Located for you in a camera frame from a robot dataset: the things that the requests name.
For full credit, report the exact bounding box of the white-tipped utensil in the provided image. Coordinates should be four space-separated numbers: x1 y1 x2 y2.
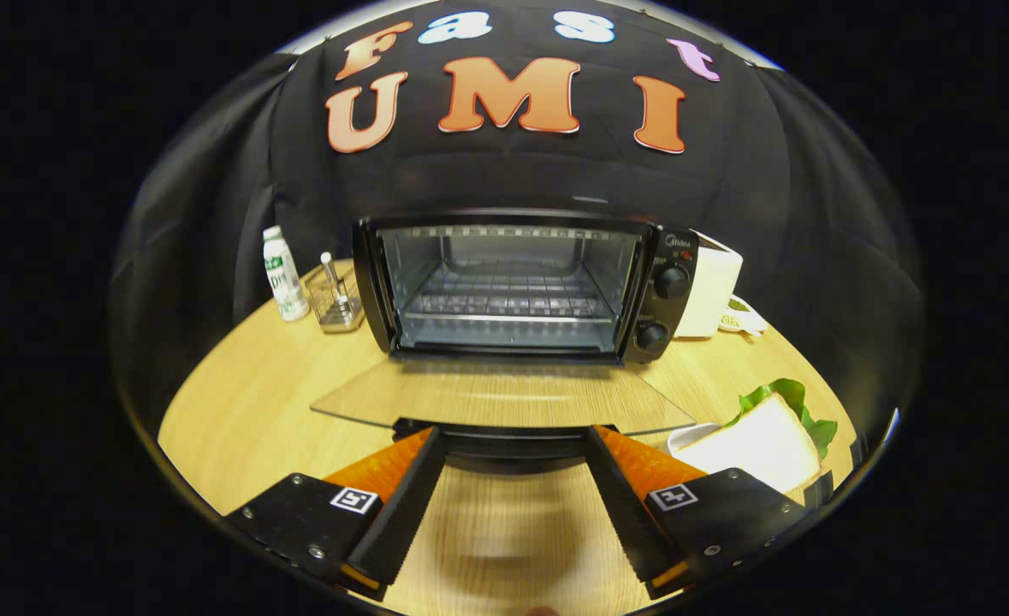
320 252 349 309

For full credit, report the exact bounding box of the white plastic tray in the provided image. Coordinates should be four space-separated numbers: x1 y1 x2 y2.
667 422 721 454

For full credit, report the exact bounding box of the black toaster oven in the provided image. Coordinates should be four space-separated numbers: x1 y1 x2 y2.
310 208 700 476

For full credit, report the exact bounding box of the wire mesh utensil holder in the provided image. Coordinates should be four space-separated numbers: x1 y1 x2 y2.
306 261 365 334

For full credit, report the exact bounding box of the white bottle green label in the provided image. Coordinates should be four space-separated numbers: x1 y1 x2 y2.
263 226 311 323

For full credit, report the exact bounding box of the lettuce sandwich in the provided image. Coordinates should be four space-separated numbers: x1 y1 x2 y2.
682 378 839 495

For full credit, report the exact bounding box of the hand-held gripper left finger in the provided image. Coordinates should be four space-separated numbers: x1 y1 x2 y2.
226 426 449 602

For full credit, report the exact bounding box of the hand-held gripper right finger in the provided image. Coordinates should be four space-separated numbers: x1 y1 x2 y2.
585 424 813 600

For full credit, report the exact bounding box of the white condiment dish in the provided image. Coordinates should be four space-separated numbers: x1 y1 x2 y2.
721 295 769 336

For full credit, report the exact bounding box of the white pop-up toaster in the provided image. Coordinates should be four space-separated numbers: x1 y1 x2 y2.
674 231 744 340

